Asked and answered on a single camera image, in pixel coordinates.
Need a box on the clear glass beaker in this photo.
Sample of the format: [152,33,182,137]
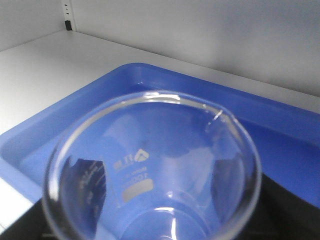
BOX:
[42,90,262,240]

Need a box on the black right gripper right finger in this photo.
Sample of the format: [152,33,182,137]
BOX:
[237,174,320,240]

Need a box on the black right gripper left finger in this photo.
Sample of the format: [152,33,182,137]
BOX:
[0,199,58,240]

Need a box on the blue plastic tray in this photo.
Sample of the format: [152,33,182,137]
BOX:
[0,62,320,211]

